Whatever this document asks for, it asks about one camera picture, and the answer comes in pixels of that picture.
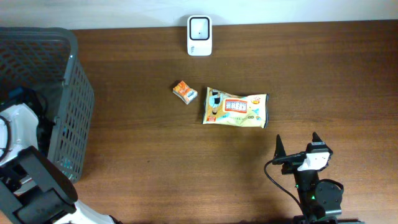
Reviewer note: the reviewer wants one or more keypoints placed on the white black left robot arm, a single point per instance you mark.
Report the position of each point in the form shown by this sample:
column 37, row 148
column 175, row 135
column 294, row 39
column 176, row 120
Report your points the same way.
column 33, row 190

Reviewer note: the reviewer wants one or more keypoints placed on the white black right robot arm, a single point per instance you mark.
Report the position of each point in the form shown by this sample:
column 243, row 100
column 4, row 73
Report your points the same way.
column 319, row 199

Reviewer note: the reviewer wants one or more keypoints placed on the orange tissue pack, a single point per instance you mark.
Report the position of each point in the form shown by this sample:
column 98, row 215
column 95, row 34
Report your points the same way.
column 184, row 92

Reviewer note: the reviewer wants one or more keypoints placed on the yellow snack bag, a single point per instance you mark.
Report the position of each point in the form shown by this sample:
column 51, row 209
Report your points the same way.
column 242, row 111

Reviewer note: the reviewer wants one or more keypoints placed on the grey plastic mesh basket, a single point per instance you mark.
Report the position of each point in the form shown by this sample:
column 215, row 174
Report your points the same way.
column 46, row 61

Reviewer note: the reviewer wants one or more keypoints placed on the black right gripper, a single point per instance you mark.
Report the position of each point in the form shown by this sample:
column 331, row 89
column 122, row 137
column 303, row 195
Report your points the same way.
column 291, row 162

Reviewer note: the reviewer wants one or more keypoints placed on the white barcode scanner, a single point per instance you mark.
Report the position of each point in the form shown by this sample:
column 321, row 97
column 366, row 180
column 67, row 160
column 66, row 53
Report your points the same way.
column 199, row 36

